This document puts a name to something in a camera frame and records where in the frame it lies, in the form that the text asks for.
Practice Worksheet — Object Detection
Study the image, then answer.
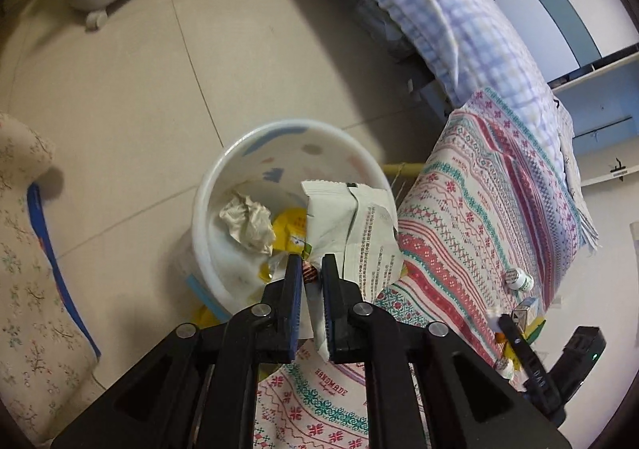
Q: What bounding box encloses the light blue milk carton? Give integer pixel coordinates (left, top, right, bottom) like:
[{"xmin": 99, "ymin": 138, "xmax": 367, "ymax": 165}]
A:
[{"xmin": 510, "ymin": 296, "xmax": 545, "ymax": 334}]

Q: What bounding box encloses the pale green paper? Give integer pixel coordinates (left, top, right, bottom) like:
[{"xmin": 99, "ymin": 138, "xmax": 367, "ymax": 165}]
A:
[{"xmin": 219, "ymin": 191, "xmax": 276, "ymax": 255}]

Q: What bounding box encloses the white paper wrapper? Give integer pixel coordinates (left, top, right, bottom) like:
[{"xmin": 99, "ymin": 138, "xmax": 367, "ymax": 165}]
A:
[{"xmin": 300, "ymin": 179, "xmax": 406, "ymax": 363}]

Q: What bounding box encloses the yellow snack wrapper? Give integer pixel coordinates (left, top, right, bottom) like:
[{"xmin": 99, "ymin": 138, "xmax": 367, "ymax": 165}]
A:
[{"xmin": 259, "ymin": 208, "xmax": 308, "ymax": 284}]

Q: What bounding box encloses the white trash bin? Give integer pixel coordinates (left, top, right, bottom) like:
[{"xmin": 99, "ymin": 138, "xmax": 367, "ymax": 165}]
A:
[{"xmin": 177, "ymin": 119, "xmax": 391, "ymax": 322}]

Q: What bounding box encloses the white yogurt bottle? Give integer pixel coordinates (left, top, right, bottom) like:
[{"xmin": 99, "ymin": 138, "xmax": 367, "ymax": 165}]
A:
[{"xmin": 494, "ymin": 357, "xmax": 516, "ymax": 381}]

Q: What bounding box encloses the green yellow scrub sponge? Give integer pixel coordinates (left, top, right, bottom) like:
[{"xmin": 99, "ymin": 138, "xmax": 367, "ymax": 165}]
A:
[{"xmin": 523, "ymin": 317, "xmax": 546, "ymax": 344}]

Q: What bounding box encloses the small white plastic bottle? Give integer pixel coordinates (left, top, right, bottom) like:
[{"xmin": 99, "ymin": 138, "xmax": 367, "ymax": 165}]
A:
[{"xmin": 504, "ymin": 267, "xmax": 535, "ymax": 292}]

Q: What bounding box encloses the floral beige cushion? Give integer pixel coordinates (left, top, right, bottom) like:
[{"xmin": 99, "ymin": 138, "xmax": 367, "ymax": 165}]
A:
[{"xmin": 1, "ymin": 115, "xmax": 99, "ymax": 446}]

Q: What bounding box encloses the patterned striped tablecloth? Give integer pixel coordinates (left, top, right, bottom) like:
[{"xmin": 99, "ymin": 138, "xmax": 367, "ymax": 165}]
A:
[{"xmin": 254, "ymin": 89, "xmax": 599, "ymax": 448}]

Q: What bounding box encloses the blue checked quilt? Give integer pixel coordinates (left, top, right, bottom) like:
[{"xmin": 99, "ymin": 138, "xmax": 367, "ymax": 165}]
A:
[{"xmin": 274, "ymin": 0, "xmax": 581, "ymax": 191}]

